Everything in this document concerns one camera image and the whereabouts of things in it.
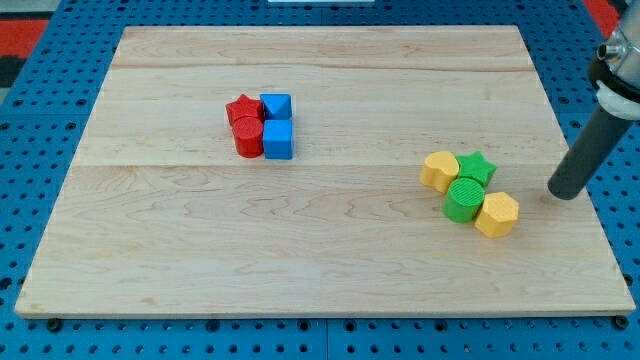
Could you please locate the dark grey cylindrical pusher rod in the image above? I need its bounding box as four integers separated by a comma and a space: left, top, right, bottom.
547, 105, 634, 200

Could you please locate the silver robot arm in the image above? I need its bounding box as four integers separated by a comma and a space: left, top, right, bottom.
547, 1, 639, 200

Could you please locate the blue cube block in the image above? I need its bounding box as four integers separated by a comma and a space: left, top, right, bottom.
263, 120, 294, 160

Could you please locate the green star block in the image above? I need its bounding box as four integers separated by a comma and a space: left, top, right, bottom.
456, 151, 498, 187

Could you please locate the yellow hexagon block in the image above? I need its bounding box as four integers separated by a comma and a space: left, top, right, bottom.
474, 192, 520, 238

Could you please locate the green cylinder block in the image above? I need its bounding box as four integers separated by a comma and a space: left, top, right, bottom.
442, 178, 485, 223

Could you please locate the yellow heart block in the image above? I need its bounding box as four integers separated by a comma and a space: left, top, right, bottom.
420, 151, 460, 193

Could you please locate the light wooden board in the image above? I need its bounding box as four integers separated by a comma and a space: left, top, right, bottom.
15, 25, 635, 319

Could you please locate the blue triangular prism block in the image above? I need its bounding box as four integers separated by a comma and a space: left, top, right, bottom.
260, 93, 293, 120

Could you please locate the red cylinder block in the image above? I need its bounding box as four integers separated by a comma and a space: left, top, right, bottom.
232, 117, 264, 158

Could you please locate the red star block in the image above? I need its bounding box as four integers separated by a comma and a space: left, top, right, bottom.
225, 94, 264, 126

